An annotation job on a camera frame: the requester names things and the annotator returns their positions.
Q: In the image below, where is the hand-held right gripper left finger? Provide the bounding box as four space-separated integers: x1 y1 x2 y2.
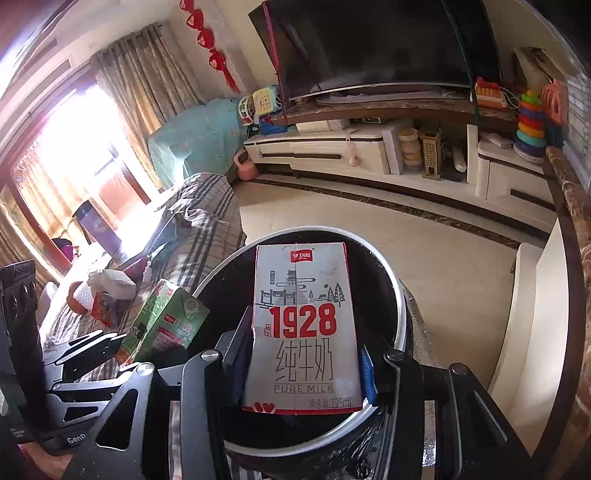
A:
62 318 254 480

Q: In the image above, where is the orange toy telephone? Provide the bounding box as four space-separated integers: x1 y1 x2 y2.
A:
475 76 509 109

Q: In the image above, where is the stacking ring toy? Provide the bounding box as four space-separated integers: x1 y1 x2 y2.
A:
513 90 548 160

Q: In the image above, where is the white television cabinet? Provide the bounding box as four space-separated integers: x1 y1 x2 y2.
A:
243 92 559 220

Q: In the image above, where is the black television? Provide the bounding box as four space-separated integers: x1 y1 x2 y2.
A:
248 0 502 100

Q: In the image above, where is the pink kettlebell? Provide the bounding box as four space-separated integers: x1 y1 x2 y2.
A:
233 150 260 182

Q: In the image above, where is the red heart wall hanging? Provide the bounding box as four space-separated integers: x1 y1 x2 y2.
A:
179 0 241 93

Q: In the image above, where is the stack of round yellow containers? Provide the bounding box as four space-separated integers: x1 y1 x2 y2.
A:
398 129 423 172

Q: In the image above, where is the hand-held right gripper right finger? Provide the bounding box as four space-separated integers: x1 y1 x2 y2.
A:
360 348 532 480

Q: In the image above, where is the white bin with black liner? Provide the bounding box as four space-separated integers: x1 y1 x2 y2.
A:
190 226 411 480

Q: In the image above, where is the white milk carton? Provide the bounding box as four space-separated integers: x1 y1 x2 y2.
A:
242 242 363 415

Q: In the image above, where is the brown paper bag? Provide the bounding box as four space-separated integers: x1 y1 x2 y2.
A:
512 46 578 84

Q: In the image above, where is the wooden toy house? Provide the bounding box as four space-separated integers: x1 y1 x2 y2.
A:
418 128 444 181

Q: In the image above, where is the teal covered furniture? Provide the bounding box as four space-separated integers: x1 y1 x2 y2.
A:
148 98 252 190

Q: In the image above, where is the white wheel toy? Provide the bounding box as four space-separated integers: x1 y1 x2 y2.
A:
238 95 257 125

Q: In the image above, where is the toy cash register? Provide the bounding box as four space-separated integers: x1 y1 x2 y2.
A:
252 87 289 134

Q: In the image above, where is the dark green stick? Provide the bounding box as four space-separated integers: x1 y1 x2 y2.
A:
448 0 479 125

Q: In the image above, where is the purple thermos bottle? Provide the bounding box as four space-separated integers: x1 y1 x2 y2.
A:
73 199 122 257

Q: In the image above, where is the marble top side cabinet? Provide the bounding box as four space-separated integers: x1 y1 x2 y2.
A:
487 147 591 462

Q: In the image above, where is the apple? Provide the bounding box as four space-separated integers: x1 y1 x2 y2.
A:
66 281 95 315

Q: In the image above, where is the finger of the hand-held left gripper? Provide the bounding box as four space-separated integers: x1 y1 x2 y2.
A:
46 362 139 407
42 330 123 370

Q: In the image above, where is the beige patterned curtain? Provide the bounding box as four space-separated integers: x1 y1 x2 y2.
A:
90 34 204 190

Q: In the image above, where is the green milk carton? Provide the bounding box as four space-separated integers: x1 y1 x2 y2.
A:
115 278 211 365

